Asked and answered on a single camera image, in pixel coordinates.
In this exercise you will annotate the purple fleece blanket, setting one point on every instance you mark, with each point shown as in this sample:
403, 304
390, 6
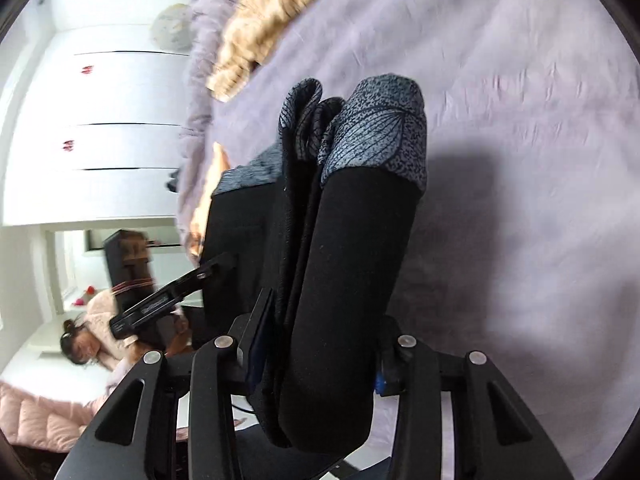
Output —
525, 160

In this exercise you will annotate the white wardrobe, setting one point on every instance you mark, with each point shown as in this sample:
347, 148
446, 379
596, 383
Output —
125, 95

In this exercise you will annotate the black grey patterned pants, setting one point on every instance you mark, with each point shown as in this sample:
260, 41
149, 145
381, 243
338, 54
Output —
345, 285

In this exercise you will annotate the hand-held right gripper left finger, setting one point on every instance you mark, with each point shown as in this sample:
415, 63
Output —
255, 350

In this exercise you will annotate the beige striped blanket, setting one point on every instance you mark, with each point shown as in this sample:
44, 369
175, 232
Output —
260, 35

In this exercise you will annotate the orange cloth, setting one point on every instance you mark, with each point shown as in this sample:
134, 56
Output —
221, 157

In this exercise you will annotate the red door decoration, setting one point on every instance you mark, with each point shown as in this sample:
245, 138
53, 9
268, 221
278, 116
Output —
67, 144
87, 69

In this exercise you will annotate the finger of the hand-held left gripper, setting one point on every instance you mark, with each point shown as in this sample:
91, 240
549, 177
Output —
200, 277

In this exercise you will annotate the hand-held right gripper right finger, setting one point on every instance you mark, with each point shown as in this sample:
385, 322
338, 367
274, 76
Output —
381, 380

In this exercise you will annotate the pink quilt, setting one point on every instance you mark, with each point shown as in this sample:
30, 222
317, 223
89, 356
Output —
40, 415

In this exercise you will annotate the round white cushion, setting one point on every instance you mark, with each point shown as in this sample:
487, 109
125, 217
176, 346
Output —
170, 27

